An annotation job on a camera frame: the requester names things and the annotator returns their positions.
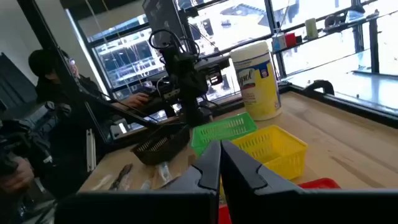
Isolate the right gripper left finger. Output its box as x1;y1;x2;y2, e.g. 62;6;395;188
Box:
161;140;222;192

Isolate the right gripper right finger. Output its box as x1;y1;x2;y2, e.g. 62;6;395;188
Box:
220;139;304;192

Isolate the yellow plastic basket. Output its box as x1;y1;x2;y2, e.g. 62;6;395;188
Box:
231;124;308;181

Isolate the green plastic basket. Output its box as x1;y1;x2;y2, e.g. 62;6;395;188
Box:
190;111;258;156

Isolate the black plastic basket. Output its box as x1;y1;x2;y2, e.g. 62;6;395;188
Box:
130;123;191;166

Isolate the red plastic basket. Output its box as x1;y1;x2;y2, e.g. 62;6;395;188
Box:
217;177;341;224

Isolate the black comb in wrapper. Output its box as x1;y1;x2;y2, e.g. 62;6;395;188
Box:
108;163;134;190

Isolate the yellow Lysol wipes canister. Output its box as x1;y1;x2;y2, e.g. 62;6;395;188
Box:
229;40;283;121

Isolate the silver aluminium bar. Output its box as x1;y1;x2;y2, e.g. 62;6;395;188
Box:
86;128;96;172

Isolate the small red box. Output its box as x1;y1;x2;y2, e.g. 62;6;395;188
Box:
284;32;297;48

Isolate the pale green cup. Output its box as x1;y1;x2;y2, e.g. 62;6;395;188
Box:
304;17;319;40

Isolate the black tape roll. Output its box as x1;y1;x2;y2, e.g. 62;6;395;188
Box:
324;14;343;29

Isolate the black frame handle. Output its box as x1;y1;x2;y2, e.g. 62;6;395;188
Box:
303;80;336;96

